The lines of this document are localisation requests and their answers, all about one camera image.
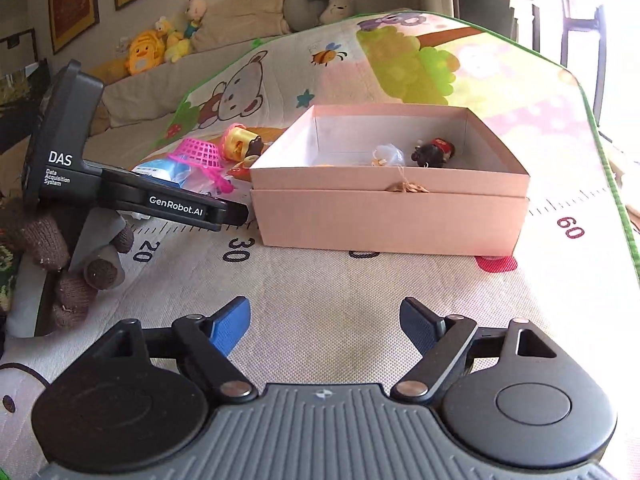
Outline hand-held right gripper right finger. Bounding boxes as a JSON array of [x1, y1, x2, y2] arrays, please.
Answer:
[[390, 296, 559, 404]]

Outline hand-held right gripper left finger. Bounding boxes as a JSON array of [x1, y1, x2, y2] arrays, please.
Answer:
[[114, 296, 258, 404]]

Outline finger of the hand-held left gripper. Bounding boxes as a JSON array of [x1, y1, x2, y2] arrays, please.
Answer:
[[220, 201, 250, 230]]

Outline person's left hand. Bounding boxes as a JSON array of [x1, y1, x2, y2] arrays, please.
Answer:
[[0, 197, 136, 334]]

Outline red toy piece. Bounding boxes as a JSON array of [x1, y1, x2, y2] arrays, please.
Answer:
[[226, 156, 261, 179]]

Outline pink plastic basket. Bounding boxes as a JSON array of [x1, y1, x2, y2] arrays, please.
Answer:
[[166, 137, 236, 195]]

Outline yellow and pink toy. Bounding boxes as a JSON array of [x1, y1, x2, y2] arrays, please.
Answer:
[[220, 124, 257, 161]]

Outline blue tissue packet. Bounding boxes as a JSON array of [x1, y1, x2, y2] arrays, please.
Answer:
[[131, 158, 201, 186]]

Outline beige sofa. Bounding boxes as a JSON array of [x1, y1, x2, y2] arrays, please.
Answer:
[[0, 0, 361, 196]]

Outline pink cardboard box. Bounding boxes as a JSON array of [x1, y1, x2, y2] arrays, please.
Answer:
[[249, 104, 531, 196]]

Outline printed play mat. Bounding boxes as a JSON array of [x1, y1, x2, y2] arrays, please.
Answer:
[[0, 8, 640, 480]]

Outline yellow duck plush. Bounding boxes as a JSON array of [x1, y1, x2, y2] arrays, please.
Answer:
[[125, 31, 166, 77]]

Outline small yellow plush toy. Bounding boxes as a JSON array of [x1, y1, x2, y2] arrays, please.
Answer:
[[154, 16, 193, 64]]

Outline clear plastic bag toy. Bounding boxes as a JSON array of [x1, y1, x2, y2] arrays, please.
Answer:
[[372, 144, 406, 167]]

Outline dark figurine with red top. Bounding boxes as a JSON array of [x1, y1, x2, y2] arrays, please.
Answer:
[[411, 137, 455, 168]]

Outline bear plush with green scarf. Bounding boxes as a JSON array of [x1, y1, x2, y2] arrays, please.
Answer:
[[182, 0, 209, 41]]

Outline beige pillow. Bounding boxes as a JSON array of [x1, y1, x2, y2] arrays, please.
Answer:
[[192, 0, 292, 53]]

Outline grey bear neck pillow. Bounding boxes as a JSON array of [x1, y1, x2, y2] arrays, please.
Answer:
[[283, 0, 357, 33]]

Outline clothes drying rack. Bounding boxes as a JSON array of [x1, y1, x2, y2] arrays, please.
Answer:
[[505, 0, 616, 126]]

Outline brown string tassel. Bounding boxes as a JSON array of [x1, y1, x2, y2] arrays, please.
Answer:
[[385, 166, 431, 195]]

